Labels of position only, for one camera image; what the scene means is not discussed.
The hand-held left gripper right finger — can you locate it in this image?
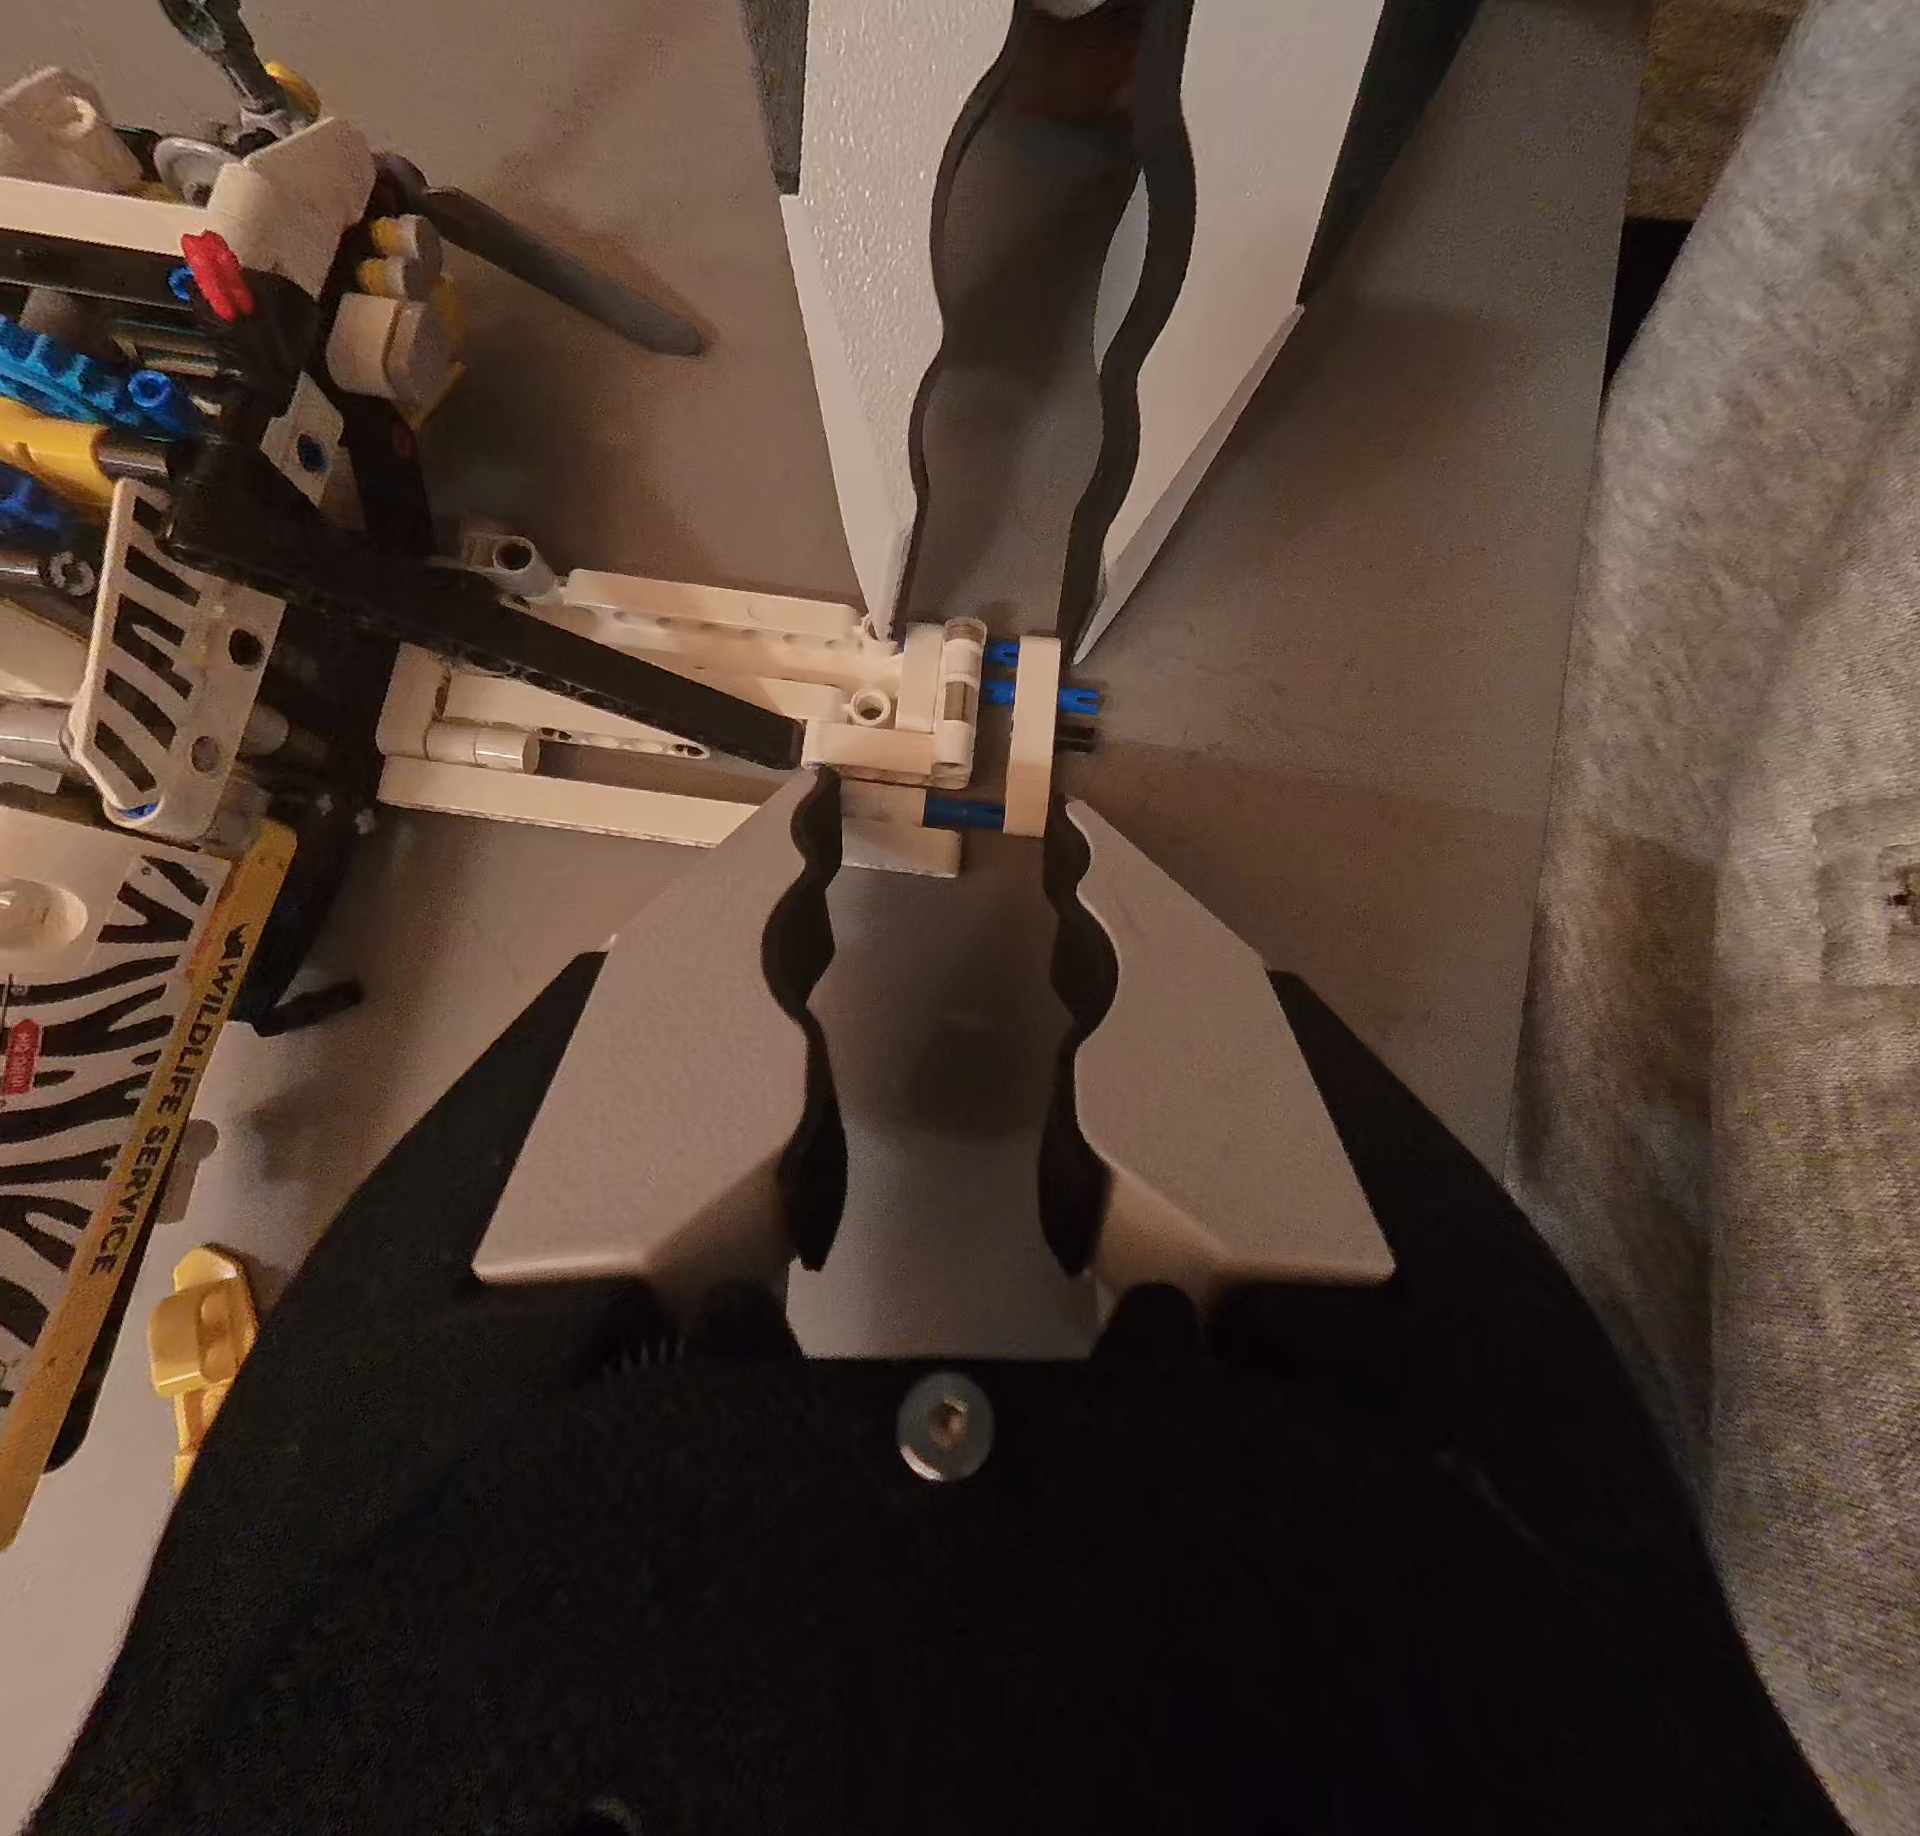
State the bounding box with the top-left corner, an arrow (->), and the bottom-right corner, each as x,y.
1039,798 -> 1399,1319

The grey sweatshirt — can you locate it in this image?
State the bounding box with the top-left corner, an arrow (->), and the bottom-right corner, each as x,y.
1506,0 -> 1920,1836

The zebra striped lego plane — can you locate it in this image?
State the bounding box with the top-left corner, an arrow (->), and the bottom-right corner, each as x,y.
0,0 -> 1111,1554

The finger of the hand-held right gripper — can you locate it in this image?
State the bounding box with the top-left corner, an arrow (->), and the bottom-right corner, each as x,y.
783,0 -> 1053,646
1057,0 -> 1416,666

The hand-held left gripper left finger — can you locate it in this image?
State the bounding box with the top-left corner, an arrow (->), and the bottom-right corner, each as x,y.
473,767 -> 851,1289

